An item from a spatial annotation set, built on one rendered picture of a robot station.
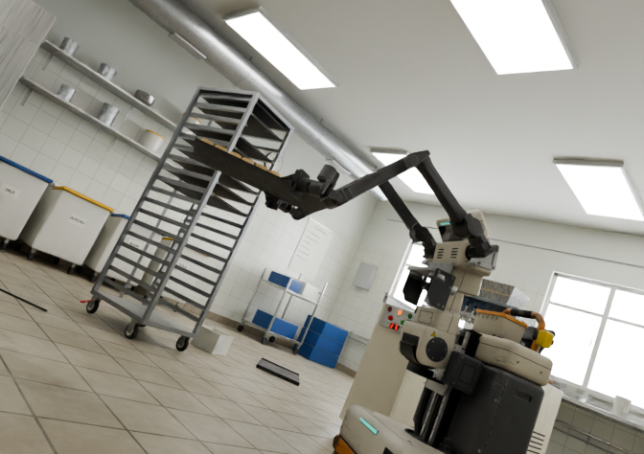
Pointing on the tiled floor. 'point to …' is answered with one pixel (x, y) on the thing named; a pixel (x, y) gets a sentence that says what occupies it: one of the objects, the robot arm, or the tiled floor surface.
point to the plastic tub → (213, 340)
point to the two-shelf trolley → (277, 312)
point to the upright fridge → (18, 34)
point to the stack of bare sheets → (278, 371)
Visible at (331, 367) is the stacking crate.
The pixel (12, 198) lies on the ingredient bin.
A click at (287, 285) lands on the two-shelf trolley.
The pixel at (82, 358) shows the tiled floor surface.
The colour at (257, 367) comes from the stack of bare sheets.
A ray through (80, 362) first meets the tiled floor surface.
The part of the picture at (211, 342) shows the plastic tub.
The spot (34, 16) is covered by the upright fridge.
